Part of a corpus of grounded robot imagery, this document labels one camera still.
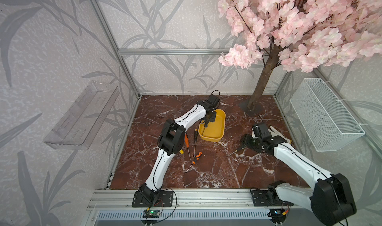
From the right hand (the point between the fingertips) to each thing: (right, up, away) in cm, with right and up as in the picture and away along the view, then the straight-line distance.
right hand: (243, 141), depth 86 cm
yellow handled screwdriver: (-37, -7, +2) cm, 38 cm away
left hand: (-18, +13, +13) cm, 26 cm away
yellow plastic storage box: (-15, +4, +12) cm, 20 cm away
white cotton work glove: (+24, +4, +12) cm, 27 cm away
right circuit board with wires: (+13, -33, -14) cm, 39 cm away
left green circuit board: (-49, -31, -16) cm, 60 cm away
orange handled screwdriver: (-34, -3, +5) cm, 34 cm away
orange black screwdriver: (-28, -11, 0) cm, 30 cm away
